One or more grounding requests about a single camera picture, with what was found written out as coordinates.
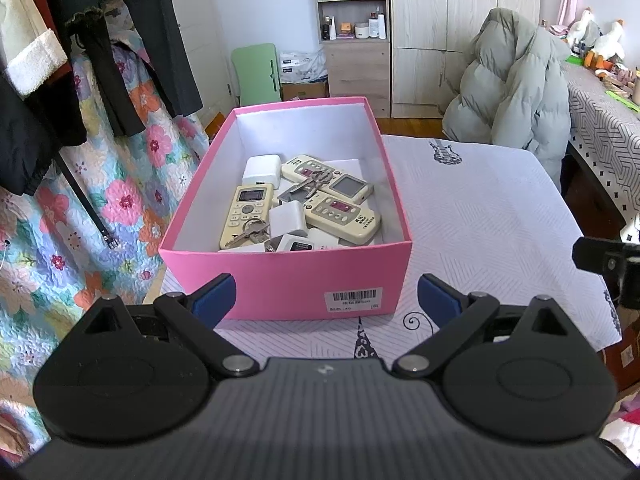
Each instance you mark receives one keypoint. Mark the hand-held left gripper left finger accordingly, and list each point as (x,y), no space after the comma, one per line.
(217,300)

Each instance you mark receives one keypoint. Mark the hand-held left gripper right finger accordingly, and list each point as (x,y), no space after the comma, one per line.
(437,300)

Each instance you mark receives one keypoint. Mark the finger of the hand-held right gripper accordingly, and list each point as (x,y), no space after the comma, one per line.
(595,255)

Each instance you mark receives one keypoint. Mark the pink cardboard box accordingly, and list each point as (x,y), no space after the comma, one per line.
(300,280)

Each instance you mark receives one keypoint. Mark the cream remote control grey button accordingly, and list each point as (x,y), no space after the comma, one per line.
(245,207)

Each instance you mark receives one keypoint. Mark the white plug charger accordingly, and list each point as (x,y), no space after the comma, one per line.
(287,217)

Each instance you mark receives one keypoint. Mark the cream remote control pink display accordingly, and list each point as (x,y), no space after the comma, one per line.
(350,220)

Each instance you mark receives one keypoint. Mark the white cube charger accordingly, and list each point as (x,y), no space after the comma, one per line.
(261,167)

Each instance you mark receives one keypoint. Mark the grey key bunch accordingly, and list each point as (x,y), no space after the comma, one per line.
(305,185)

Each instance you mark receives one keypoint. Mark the brown cardboard carton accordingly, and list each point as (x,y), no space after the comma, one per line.
(622,355)

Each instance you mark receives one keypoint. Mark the desk with geometric cloth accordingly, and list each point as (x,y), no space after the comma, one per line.
(605,130)

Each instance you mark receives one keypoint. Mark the floral quilt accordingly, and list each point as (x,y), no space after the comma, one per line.
(60,270)

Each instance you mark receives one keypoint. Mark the pink cloth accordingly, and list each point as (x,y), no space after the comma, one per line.
(622,417)

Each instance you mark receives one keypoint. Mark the black belt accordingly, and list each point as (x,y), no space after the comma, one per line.
(85,200)

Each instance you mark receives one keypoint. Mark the grey puffer jacket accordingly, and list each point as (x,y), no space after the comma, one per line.
(510,90)

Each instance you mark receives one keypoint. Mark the white goose plush toy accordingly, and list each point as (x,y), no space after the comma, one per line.
(582,27)
(610,42)

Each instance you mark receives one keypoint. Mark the cardboard box white label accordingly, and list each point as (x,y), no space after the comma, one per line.
(305,91)

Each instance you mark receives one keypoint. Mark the green folding table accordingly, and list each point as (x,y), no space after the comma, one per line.
(255,75)

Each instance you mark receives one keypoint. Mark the black jacket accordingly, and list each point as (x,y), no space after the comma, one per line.
(30,145)

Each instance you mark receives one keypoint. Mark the wooden shelf cabinet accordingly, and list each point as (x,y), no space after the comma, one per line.
(355,67)

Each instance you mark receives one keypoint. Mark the white tissue packs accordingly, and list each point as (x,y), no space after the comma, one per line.
(302,65)

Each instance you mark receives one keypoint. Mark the light wood wardrobe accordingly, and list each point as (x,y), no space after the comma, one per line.
(430,35)

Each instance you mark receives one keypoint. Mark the dark grey coat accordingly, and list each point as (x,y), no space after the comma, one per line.
(160,35)

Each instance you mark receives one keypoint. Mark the white bottle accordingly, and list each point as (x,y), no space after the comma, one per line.
(377,27)

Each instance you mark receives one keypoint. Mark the white jar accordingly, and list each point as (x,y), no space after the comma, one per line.
(361,31)

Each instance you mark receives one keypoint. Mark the small orange box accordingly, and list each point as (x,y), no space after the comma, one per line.
(346,27)

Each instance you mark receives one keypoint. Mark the dark bottle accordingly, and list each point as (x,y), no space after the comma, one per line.
(326,29)

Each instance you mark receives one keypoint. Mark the cream garment fleece cuff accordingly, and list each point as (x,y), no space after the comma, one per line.
(25,25)

